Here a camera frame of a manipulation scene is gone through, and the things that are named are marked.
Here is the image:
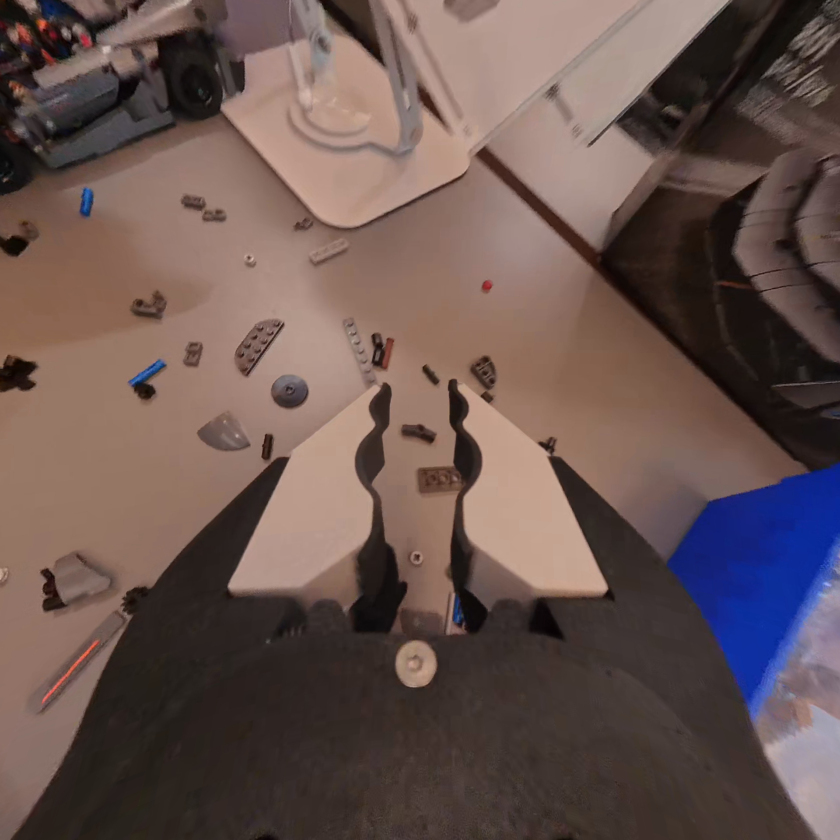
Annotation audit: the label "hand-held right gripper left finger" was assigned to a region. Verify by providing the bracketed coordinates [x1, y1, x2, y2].
[227, 382, 408, 634]

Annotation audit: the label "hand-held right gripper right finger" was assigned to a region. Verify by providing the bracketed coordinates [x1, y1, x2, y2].
[448, 378, 609, 634]

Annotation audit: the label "black lego connector with blue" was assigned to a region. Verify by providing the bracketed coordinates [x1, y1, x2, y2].
[0, 354, 39, 393]

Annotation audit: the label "grey lego sports car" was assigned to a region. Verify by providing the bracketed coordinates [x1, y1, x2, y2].
[0, 0, 247, 194]

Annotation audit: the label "grey lego wedge shell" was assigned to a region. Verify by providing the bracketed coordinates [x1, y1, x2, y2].
[197, 411, 252, 452]

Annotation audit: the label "dark grey long lego plate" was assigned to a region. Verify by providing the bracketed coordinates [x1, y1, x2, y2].
[343, 318, 378, 388]

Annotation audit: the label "grey lego panel black pins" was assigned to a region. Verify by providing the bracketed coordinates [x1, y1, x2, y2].
[41, 551, 116, 613]

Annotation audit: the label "grey lego panel orange stripe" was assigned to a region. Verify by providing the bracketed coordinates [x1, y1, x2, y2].
[28, 610, 129, 715]

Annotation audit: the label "lego set box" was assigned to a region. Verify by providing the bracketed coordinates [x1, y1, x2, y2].
[600, 0, 840, 470]

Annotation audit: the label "blue storage bin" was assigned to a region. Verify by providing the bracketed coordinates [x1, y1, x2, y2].
[668, 462, 840, 788]

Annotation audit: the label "clear plastic parts bags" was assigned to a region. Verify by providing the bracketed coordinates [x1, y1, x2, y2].
[755, 558, 840, 840]

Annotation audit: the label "white rounded board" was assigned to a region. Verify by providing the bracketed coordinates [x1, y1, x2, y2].
[222, 33, 472, 229]

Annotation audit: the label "grey metal stand pole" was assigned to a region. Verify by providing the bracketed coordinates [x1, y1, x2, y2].
[367, 0, 424, 155]
[289, 0, 336, 112]

